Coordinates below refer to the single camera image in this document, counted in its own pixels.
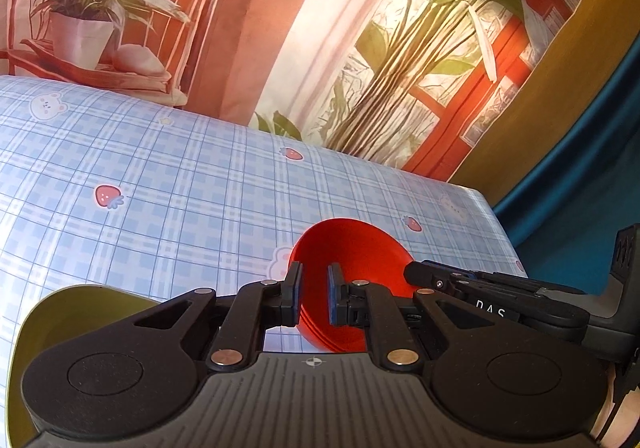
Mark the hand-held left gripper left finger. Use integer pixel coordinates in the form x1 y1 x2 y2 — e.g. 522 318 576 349
133 261 306 374

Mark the green square plate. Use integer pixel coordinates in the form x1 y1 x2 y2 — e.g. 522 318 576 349
10 285 162 448

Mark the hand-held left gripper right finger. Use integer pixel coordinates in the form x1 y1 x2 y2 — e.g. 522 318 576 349
327 264 467 374

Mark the printed room scene backdrop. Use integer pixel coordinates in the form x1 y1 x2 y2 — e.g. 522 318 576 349
0 0 617 185

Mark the blue plaid tablecloth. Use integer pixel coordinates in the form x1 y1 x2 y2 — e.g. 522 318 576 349
0 72 529 360

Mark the yellow curtain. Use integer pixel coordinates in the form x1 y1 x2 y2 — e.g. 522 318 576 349
449 0 640 209

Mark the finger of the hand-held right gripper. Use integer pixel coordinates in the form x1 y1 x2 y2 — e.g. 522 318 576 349
403 259 592 345

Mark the blue curtain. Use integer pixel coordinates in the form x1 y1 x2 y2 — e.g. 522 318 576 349
492 42 640 299

